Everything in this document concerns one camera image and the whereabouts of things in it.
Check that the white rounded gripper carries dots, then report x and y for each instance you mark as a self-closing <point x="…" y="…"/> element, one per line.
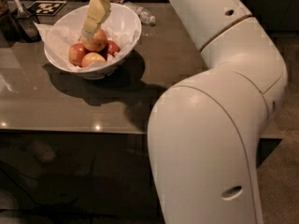
<point x="98" y="11"/>

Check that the yellow-red apple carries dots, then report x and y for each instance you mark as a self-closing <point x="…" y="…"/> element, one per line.
<point x="96" y="43"/>

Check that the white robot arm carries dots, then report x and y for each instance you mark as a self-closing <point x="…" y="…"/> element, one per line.
<point x="204" y="132"/>

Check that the white bowl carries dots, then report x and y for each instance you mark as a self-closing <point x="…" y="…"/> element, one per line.
<point x="114" y="9"/>

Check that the right red apple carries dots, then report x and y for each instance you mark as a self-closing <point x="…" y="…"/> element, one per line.
<point x="110" y="49"/>

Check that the left red apple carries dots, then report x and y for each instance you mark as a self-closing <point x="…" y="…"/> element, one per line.
<point x="76" y="54"/>

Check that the front pale red apple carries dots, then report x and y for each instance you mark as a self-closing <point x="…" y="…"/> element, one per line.
<point x="92" y="57"/>

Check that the clear plastic water bottle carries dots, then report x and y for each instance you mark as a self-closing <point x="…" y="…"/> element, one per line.
<point x="144" y="14"/>

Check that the black white fiducial marker card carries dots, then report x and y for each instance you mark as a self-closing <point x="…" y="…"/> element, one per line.
<point x="46" y="8"/>

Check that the dark table cabinet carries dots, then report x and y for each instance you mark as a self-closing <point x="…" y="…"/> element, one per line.
<point x="80" y="146"/>

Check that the black scoop with grey handle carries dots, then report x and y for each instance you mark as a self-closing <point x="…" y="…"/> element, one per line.
<point x="26" y="22"/>

